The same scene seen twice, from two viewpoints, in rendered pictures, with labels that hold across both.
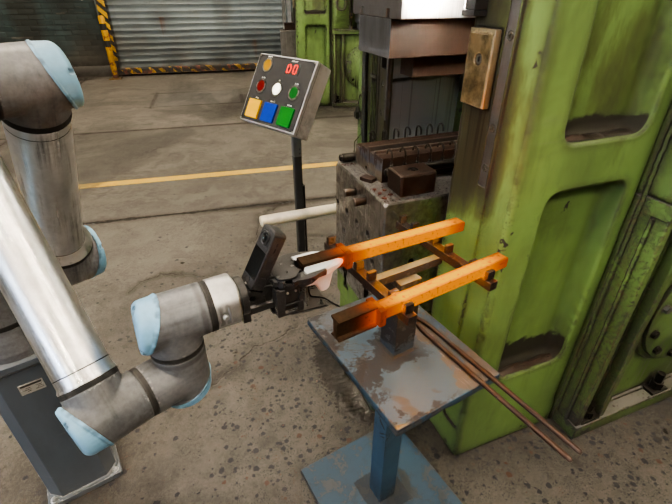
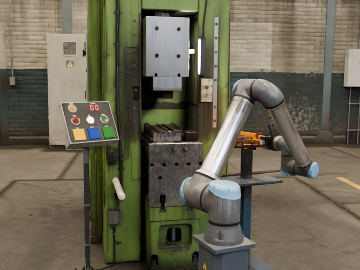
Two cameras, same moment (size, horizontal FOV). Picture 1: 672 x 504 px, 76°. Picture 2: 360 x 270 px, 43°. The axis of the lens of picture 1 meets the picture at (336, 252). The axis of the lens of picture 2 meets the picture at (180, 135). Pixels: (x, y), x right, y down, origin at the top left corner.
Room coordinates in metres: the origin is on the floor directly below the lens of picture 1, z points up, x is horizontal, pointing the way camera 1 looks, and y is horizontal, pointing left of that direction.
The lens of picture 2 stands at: (0.79, 3.01, 1.37)
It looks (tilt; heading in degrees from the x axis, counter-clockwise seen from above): 7 degrees down; 279
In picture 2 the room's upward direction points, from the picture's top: 1 degrees clockwise
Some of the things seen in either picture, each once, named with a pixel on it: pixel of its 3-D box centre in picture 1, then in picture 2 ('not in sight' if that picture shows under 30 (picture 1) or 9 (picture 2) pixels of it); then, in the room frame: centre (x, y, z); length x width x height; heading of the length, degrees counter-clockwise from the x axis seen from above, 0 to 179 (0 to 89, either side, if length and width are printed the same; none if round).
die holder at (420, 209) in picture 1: (426, 227); (168, 167); (1.37, -0.33, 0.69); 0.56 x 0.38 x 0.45; 111
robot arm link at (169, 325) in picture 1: (173, 318); (289, 145); (0.55, 0.27, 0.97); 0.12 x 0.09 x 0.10; 120
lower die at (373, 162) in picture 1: (424, 151); (161, 132); (1.42, -0.30, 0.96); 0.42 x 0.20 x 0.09; 111
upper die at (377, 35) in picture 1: (437, 33); (162, 83); (1.42, -0.30, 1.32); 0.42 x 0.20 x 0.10; 111
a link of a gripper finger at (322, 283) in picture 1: (324, 276); not in sight; (0.67, 0.02, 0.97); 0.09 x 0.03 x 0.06; 117
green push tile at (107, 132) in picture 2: (285, 117); (107, 132); (1.68, 0.19, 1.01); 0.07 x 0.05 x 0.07; 46
